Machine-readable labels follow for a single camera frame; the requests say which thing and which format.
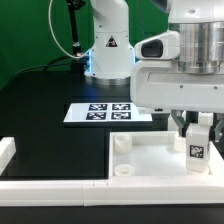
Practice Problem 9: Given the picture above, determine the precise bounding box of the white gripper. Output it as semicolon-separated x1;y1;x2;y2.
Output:
130;31;224;137

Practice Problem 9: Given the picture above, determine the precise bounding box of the black cable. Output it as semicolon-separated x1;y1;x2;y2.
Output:
0;55;84;92

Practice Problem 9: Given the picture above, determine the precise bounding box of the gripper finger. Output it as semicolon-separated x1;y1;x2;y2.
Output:
214;113;224;142

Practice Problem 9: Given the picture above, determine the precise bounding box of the white marker sheet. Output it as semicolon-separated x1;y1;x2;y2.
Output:
64;102;152;123

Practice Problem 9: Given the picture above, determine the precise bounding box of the white cable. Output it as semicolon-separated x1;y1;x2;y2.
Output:
48;0;90;60

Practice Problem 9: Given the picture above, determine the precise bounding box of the black camera stand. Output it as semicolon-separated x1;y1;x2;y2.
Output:
66;0;85;73

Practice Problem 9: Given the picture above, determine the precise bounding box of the white square tabletop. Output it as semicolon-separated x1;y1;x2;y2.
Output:
109;131;224;186

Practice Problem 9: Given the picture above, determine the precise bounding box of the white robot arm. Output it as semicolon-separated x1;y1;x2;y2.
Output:
87;0;224;139

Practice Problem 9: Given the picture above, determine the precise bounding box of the white obstacle fence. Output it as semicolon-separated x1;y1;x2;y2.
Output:
0;133;224;208

